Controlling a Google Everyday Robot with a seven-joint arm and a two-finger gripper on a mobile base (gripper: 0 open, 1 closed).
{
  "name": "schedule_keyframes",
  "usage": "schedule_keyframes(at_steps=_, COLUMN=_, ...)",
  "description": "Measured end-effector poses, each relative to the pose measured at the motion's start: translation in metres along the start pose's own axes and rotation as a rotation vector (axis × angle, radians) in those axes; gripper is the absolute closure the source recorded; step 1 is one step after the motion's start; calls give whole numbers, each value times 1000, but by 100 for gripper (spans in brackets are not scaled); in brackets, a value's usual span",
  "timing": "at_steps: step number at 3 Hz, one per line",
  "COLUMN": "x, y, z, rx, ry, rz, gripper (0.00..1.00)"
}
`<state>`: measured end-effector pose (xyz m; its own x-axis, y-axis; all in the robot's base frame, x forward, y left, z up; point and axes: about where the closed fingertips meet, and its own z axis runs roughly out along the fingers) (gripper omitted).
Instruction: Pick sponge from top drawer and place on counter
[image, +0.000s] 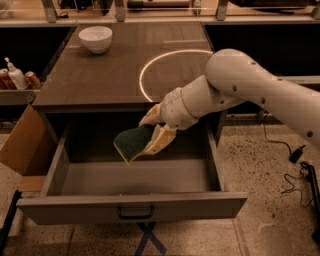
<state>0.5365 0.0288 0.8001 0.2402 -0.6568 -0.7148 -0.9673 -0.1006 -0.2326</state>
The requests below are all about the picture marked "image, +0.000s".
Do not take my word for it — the grey cabinet with dark counter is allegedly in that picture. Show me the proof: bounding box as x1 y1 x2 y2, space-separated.
33 22 212 140

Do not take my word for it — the red can at edge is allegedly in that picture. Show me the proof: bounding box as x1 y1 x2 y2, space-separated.
0 68 15 90

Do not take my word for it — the white ceramic bowl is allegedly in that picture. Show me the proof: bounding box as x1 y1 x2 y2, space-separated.
78 26 113 53

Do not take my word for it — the white pump bottle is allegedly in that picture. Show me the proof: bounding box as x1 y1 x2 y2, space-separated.
4 57 28 90

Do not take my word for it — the black stand leg left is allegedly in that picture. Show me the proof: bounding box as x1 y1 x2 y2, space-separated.
0 190 21 256

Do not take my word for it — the green yellow sponge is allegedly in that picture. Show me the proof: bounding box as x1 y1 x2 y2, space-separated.
113 125 154 164

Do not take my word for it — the black stand leg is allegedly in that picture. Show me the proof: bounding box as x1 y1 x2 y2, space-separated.
0 190 21 256
307 165 320 245

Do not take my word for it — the brown cardboard box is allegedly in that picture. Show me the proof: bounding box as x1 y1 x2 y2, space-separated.
0 105 57 176

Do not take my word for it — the red soda can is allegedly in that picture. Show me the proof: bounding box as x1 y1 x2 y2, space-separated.
25 71 42 89

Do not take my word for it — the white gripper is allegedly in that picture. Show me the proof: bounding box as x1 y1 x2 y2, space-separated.
139 88 199 155

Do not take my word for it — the black drawer handle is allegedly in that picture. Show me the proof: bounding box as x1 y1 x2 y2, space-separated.
117 206 154 220

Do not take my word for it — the black stand leg right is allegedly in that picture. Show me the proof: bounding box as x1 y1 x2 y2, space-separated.
307 165 320 245

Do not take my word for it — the grey left shelf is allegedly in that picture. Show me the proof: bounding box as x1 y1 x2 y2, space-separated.
0 89 39 106

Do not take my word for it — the grey shelf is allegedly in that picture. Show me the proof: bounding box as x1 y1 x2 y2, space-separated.
282 75 320 91
0 89 39 106

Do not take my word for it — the grey right shelf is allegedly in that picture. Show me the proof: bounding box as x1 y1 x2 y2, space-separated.
282 75 320 91

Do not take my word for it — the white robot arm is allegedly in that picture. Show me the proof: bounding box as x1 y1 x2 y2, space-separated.
140 49 320 155

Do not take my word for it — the grey open top drawer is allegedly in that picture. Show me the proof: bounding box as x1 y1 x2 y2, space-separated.
17 124 248 225

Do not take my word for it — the black power adapter cable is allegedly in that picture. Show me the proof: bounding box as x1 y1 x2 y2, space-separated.
262 113 314 208

